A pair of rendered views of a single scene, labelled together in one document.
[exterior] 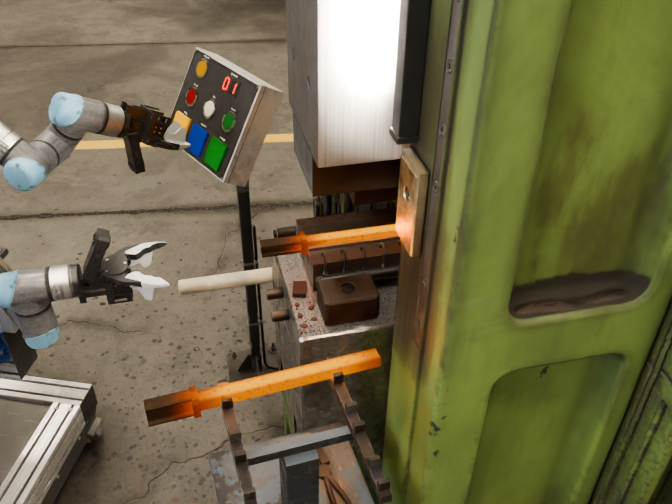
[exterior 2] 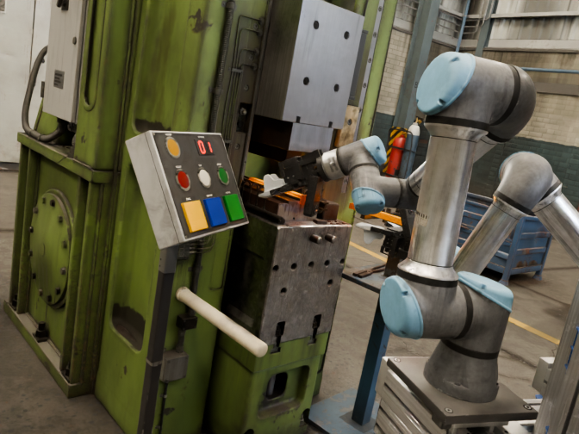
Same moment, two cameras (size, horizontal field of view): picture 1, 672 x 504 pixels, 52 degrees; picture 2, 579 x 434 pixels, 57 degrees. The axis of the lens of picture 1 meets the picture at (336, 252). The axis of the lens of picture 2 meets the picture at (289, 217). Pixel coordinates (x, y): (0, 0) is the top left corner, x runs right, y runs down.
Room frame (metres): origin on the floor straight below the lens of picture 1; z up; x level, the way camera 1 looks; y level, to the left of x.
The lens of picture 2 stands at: (2.24, 1.71, 1.32)
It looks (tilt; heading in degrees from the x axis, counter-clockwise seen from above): 12 degrees down; 240
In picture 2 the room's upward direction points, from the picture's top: 10 degrees clockwise
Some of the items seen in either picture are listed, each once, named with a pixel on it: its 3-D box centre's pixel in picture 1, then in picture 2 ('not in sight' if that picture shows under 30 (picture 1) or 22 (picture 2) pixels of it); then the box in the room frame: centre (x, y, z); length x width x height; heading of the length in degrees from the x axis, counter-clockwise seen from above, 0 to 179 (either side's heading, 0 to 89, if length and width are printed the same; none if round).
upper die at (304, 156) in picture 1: (397, 143); (273, 129); (1.33, -0.13, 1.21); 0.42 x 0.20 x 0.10; 104
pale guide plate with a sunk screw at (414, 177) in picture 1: (411, 203); (346, 127); (1.01, -0.13, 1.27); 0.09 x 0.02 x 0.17; 14
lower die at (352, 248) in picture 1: (389, 239); (262, 195); (1.33, -0.13, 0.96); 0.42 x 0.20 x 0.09; 104
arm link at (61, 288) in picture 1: (64, 282); not in sight; (1.12, 0.58, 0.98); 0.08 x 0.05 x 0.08; 14
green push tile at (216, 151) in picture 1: (216, 154); (232, 207); (1.64, 0.33, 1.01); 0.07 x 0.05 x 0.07; 39
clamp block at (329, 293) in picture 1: (347, 299); (320, 208); (1.12, -0.03, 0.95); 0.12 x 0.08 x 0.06; 104
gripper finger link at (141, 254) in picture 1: (146, 256); (368, 234); (1.23, 0.43, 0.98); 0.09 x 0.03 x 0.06; 140
